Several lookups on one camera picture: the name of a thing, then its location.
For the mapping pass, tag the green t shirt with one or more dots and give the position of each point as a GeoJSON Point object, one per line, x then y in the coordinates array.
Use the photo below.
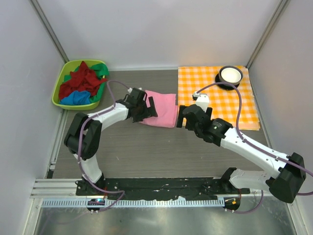
{"type": "Point", "coordinates": [101, 69]}

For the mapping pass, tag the pink t shirt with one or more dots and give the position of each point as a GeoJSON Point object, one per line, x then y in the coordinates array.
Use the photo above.
{"type": "Point", "coordinates": [166, 109]}

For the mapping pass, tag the orange checkered cloth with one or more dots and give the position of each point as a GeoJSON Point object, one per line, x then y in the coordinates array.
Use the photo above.
{"type": "Point", "coordinates": [224, 103]}

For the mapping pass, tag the blue t shirt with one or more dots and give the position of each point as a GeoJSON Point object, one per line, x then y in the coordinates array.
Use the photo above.
{"type": "Point", "coordinates": [77, 98]}

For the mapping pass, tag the white bowl with dark rim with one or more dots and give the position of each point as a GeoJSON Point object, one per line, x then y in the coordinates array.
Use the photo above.
{"type": "Point", "coordinates": [229, 74]}

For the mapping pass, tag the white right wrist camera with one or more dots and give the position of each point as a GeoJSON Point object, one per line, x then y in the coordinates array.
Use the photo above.
{"type": "Point", "coordinates": [201, 100]}

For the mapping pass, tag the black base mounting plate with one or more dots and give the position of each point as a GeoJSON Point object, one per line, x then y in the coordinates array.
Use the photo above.
{"type": "Point", "coordinates": [160, 189]}

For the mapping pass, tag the white slotted cable duct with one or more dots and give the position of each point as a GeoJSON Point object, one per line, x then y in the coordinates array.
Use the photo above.
{"type": "Point", "coordinates": [101, 203]}

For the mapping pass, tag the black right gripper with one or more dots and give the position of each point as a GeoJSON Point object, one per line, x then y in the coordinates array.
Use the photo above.
{"type": "Point", "coordinates": [189, 117]}

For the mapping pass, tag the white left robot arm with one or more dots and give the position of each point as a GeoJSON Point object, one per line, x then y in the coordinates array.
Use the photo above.
{"type": "Point", "coordinates": [84, 133]}

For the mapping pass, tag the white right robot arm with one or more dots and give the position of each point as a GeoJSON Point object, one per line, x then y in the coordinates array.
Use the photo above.
{"type": "Point", "coordinates": [280, 174]}

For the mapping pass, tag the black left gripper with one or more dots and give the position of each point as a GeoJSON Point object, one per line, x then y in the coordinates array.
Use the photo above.
{"type": "Point", "coordinates": [143, 107]}

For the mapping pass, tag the lime green plastic basket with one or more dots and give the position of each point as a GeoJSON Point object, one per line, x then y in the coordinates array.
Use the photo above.
{"type": "Point", "coordinates": [81, 75]}

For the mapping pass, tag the dark red t shirt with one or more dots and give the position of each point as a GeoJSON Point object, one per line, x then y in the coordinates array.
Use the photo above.
{"type": "Point", "coordinates": [80, 79]}

